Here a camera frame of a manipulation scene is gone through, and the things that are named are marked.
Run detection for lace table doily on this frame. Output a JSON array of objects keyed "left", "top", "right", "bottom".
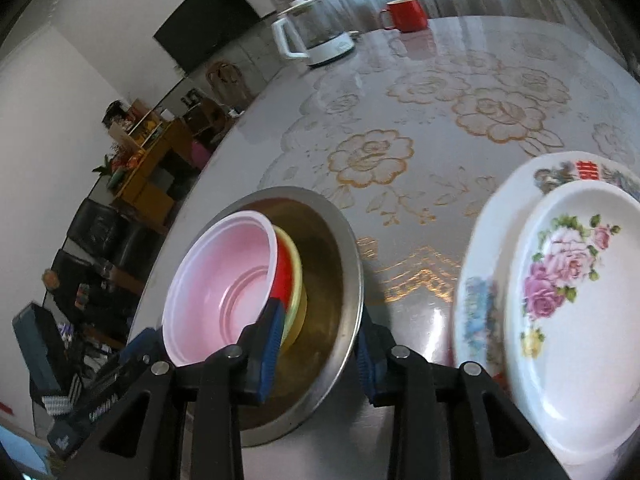
[{"left": 259, "top": 18, "right": 639, "bottom": 302}]

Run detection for black leather armchair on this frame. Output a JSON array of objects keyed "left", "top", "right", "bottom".
[{"left": 51, "top": 198, "right": 164, "bottom": 313}]

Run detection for black wall television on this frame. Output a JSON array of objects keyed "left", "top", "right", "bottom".
[{"left": 153, "top": 0, "right": 260, "bottom": 73}]

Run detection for white plate red characters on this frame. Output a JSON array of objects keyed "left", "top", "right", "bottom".
[{"left": 451, "top": 151, "right": 639, "bottom": 386}]

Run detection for white glass electric kettle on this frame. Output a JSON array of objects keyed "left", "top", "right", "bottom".
[{"left": 271, "top": 0, "right": 355, "bottom": 68}]

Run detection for red enamel mug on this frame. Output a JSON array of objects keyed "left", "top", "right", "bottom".
[{"left": 378, "top": 0, "right": 428, "bottom": 34}]

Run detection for yellow plastic bowl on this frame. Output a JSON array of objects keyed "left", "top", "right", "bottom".
[{"left": 273, "top": 226, "right": 308, "bottom": 353}]

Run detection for white plate pink roses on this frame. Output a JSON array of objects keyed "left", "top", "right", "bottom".
[{"left": 503, "top": 181, "right": 639, "bottom": 465}]

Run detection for wooden sideboard cabinet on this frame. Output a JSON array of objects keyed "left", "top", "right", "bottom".
[{"left": 111, "top": 119, "right": 206, "bottom": 234}]

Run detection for stainless steel bowl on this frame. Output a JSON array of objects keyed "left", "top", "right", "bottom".
[{"left": 209, "top": 186, "right": 364, "bottom": 448}]

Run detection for red plastic bowl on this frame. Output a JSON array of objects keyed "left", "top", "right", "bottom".
[{"left": 162, "top": 210, "right": 294, "bottom": 366}]

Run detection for wooden carved chair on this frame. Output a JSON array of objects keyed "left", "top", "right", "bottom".
[{"left": 206, "top": 61, "right": 255, "bottom": 113}]

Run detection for wooden shelf with items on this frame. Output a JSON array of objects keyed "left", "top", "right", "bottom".
[{"left": 102, "top": 99, "right": 169, "bottom": 153}]

